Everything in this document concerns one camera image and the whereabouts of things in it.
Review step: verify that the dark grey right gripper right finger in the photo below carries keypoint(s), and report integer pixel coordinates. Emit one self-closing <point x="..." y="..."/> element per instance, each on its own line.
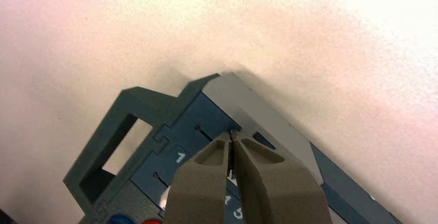
<point x="273" y="191"/>

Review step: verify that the red push button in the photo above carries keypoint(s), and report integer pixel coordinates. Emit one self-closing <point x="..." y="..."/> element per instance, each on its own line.
<point x="152" y="221"/>

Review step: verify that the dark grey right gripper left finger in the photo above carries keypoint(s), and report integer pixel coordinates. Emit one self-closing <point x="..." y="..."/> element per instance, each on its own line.
<point x="202" y="191"/>

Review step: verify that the blue grey control panel board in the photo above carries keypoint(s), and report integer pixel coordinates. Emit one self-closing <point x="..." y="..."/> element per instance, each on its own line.
<point x="205" y="116"/>

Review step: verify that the blue push button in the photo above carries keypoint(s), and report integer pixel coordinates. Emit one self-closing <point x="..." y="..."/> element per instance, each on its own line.
<point x="121" y="220"/>

